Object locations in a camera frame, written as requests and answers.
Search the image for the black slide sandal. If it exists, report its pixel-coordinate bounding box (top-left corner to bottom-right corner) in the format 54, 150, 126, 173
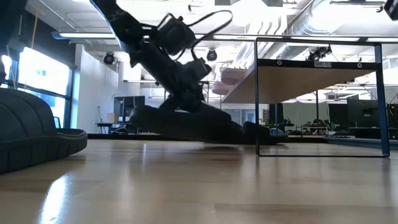
0, 88, 88, 174
128, 104, 244, 144

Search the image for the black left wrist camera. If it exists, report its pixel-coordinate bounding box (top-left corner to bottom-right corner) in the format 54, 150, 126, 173
156, 14, 196, 57

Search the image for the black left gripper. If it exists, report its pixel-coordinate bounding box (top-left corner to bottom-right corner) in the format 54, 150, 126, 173
129, 42, 213, 113

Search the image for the wooden shelf with black frame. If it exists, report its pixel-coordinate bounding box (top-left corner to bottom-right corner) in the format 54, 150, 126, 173
221, 37, 391, 158

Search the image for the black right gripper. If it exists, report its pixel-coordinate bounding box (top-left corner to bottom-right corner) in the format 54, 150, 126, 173
384, 0, 398, 21

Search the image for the silver air duct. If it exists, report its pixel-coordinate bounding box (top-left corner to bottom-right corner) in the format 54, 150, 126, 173
236, 0, 352, 60

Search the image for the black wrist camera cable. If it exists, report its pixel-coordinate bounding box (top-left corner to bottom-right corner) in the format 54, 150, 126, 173
185, 9, 234, 60

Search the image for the black office monitor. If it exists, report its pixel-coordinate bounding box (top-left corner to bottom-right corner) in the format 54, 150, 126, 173
113, 95, 146, 118

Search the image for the dark office partition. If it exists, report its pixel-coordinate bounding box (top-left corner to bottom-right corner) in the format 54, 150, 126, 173
328, 99, 379, 139

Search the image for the black track light cluster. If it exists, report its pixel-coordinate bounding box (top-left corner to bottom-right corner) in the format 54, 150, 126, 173
306, 45, 333, 62

